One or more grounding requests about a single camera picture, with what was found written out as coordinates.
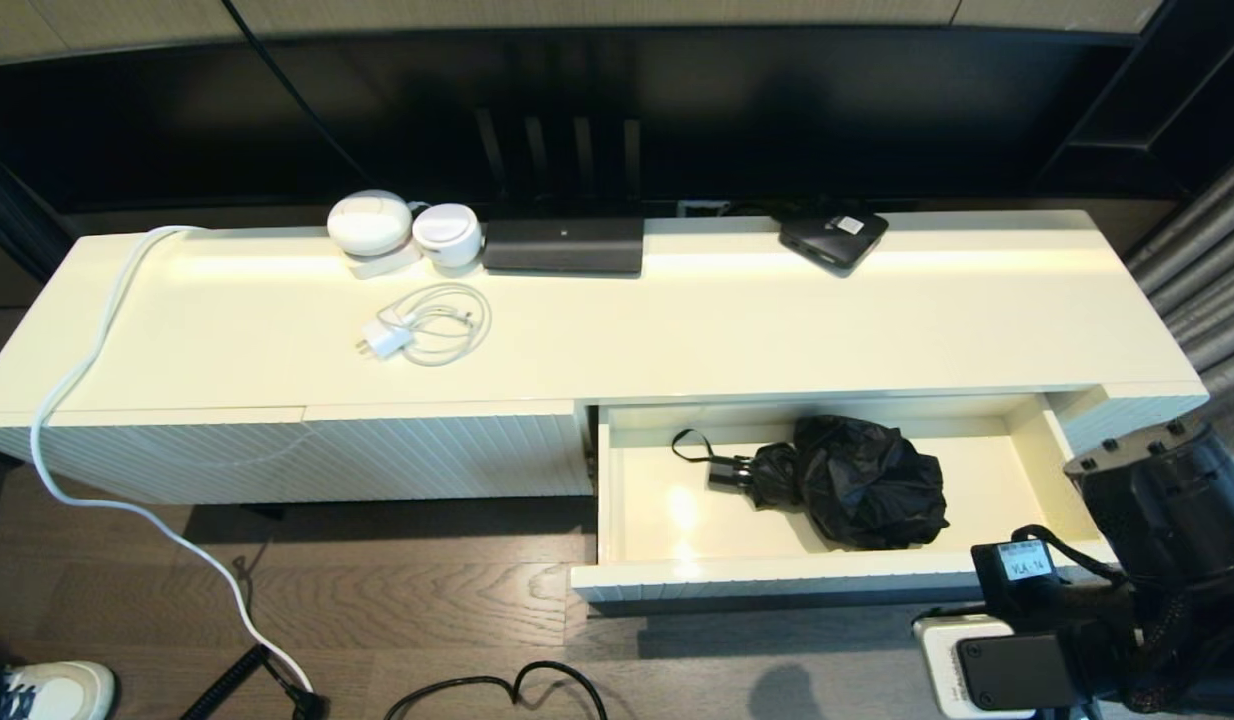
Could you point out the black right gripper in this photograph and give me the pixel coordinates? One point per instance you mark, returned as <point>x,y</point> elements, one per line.
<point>1097,610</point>

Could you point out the black umbrella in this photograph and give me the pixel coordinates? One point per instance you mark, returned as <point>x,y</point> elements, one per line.
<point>867,485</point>

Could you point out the white fluted drawer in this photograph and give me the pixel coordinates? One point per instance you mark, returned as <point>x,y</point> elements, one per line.
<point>657,520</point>

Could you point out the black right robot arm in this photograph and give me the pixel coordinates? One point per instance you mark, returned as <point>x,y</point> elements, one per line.
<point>1177,510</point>

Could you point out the white TV cabinet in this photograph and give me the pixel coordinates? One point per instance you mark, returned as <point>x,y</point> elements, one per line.
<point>277,340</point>

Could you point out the grey pleated curtain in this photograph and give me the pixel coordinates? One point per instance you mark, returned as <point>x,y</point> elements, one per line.
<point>1197,260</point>

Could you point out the black set-top box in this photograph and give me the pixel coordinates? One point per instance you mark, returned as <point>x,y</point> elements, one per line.
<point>827,240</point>

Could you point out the black shelf unit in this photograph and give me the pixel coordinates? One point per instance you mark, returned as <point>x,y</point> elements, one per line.
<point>1177,100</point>

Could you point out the black television screen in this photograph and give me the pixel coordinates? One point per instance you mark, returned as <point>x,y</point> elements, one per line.
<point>777,110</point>

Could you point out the black router with antennas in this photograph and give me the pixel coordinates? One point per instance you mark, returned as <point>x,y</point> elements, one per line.
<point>562,248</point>

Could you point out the small white round device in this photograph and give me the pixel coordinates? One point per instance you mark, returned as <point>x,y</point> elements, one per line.
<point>447,235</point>

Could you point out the white USB charger adapter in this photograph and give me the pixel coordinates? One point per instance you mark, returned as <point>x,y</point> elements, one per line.
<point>389,338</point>

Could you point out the large white round device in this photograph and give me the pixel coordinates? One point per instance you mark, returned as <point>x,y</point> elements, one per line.
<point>369,222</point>

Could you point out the white sneaker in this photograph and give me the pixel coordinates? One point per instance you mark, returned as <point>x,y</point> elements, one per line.
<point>62,690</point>

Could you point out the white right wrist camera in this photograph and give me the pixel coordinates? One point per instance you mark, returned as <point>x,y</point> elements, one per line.
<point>942,670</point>

